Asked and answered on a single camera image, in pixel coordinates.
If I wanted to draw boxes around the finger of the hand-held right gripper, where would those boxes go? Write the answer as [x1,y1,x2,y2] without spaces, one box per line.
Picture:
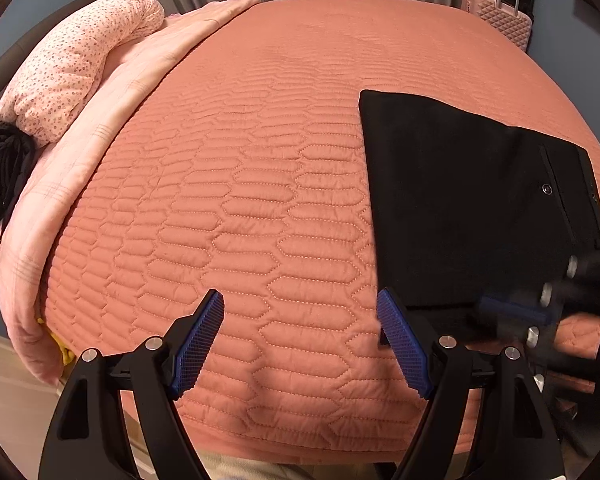
[564,246,600,283]
[477,280,566,356]

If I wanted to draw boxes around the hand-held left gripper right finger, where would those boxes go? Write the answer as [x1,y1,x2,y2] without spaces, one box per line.
[376,287,566,480]

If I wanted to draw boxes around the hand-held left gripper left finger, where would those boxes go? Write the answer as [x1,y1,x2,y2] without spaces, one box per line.
[39,288,226,480]

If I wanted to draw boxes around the black pants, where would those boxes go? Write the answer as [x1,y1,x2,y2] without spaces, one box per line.
[357,89,600,348]

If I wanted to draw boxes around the person's beige clothing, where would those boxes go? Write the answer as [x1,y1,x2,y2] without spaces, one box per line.
[202,452,401,480]

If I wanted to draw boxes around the yellow cloth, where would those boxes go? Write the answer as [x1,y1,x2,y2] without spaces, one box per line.
[36,316,78,366]

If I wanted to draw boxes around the bed with pink quilted cover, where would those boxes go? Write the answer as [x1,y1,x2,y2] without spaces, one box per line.
[35,0,600,468]

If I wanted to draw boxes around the dark cloth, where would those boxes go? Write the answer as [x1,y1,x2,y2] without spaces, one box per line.
[0,120,38,236]

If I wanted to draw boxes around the pink quilted hard suitcase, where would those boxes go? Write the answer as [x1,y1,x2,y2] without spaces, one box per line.
[461,0,533,52]

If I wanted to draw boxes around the light pink blanket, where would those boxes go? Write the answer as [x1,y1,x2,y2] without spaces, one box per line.
[0,0,261,386]

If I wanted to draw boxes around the floral print pillow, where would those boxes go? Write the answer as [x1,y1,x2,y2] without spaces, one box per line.
[0,0,166,143]

